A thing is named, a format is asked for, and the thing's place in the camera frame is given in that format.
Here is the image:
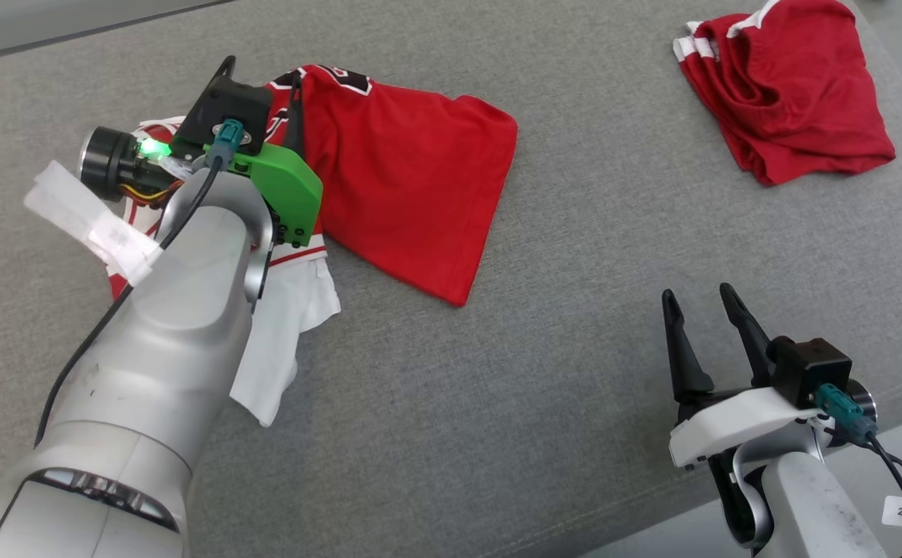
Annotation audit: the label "black left cable teal plug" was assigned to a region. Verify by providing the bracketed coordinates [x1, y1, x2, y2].
[33, 119, 247, 450]

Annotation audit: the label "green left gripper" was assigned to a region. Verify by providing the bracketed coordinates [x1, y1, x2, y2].
[81, 55, 325, 250]

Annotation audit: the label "black cable teal plug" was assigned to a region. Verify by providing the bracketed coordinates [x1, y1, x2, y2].
[33, 119, 247, 450]
[814, 383, 902, 558]

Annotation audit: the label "red shorts with white stripe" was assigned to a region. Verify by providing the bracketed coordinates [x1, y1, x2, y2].
[672, 0, 897, 187]

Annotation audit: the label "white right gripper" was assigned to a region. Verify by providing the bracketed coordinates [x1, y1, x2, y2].
[661, 282, 880, 470]

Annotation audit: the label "red jersey with white trim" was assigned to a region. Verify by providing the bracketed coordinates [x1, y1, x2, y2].
[106, 64, 519, 429]

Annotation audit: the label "black right cable teal plug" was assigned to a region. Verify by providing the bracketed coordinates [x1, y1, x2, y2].
[814, 383, 902, 558]

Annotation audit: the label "white tape strip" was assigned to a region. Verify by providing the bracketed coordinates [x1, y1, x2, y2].
[23, 160, 164, 288]

